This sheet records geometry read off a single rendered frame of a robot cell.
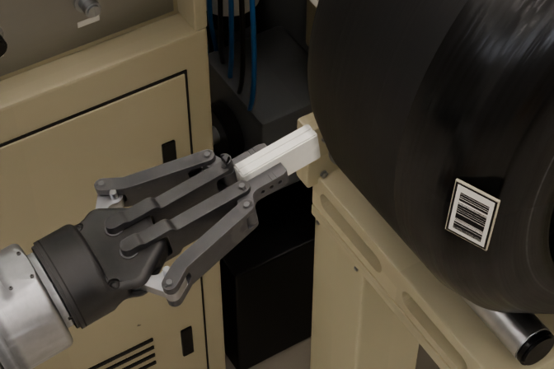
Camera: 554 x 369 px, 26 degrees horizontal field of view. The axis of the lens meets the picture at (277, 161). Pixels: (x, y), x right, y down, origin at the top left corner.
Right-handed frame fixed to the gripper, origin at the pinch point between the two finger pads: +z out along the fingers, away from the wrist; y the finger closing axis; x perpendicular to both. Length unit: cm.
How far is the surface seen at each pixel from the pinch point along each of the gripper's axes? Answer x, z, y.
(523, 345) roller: 34.5, 18.2, -9.9
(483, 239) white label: 7.9, 11.7, -11.4
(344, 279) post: 74, 19, 30
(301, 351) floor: 127, 19, 52
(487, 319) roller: 35.1, 17.5, -5.1
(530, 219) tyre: 8.6, 16.3, -11.7
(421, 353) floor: 130, 38, 39
